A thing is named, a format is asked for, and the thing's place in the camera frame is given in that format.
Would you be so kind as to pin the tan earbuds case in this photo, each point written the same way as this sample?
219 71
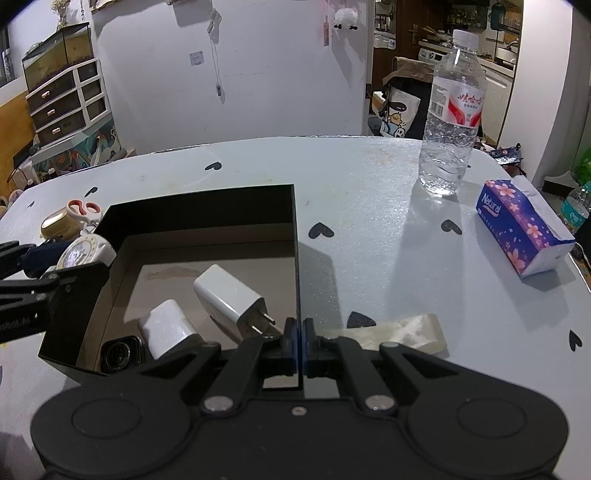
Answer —
60 226

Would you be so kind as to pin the black cardboard box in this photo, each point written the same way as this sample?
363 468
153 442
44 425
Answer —
162 245

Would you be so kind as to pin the plastic water bottle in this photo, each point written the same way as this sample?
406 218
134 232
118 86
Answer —
454 116

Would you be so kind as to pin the white drawer cabinet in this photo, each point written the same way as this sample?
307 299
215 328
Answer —
70 102

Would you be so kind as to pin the translucent plastic strip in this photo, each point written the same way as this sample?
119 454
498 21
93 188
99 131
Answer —
422 332

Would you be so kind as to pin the white tote bag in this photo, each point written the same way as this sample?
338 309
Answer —
398 114

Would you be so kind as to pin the small white charger cube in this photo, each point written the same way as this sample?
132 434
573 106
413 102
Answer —
165 327

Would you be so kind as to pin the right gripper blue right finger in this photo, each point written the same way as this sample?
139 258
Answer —
343 360

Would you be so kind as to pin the large white charger plug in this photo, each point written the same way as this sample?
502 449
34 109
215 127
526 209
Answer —
236 308

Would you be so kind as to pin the painted storage chest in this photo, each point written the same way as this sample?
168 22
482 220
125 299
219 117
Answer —
96 145

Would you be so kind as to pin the purple tissue pack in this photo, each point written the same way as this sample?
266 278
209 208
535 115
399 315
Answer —
527 229

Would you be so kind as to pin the white round tape measure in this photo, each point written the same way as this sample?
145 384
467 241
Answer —
87 249

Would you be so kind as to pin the black earbuds case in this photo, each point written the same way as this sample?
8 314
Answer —
37 260

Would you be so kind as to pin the silver smartwatch body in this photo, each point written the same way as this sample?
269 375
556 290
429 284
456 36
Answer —
121 354

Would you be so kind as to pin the white plush wall toy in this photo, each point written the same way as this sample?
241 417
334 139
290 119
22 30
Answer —
346 18

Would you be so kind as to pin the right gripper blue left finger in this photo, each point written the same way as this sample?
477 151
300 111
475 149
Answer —
245 369

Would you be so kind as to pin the glass fish tank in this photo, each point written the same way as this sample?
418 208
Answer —
68 46

